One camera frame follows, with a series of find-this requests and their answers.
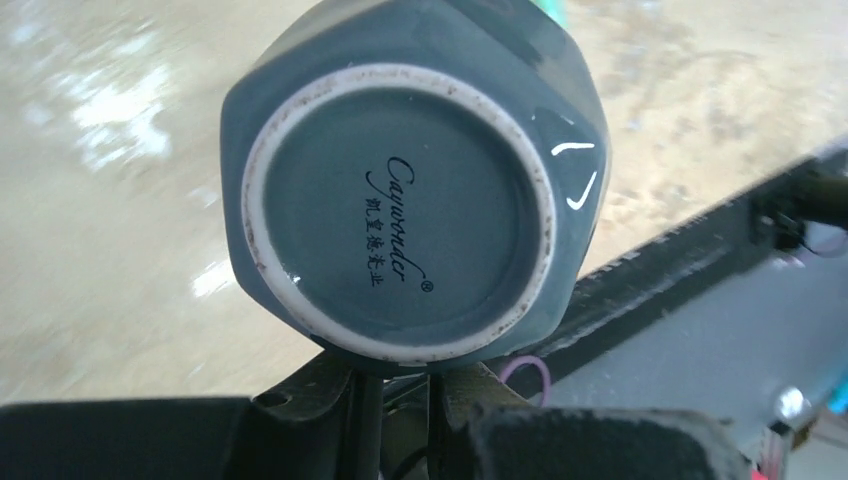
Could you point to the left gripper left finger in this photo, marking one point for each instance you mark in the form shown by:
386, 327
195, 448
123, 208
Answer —
322, 422

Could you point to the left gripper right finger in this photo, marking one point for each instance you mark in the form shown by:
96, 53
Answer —
481, 429

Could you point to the dark teal mug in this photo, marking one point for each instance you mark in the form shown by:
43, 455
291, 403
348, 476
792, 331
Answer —
414, 185

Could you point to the teal cylinder toy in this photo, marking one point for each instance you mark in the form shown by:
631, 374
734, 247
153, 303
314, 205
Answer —
556, 10

